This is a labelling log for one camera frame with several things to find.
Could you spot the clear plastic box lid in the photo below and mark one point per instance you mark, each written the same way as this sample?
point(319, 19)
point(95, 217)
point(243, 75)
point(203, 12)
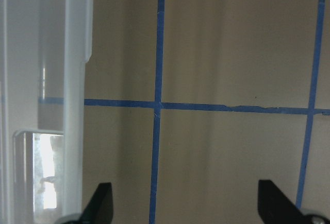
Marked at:
point(45, 45)

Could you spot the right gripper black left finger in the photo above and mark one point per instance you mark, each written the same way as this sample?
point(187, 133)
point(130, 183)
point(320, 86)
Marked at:
point(100, 207)

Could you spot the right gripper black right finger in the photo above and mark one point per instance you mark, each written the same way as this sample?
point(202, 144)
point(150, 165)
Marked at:
point(274, 206)

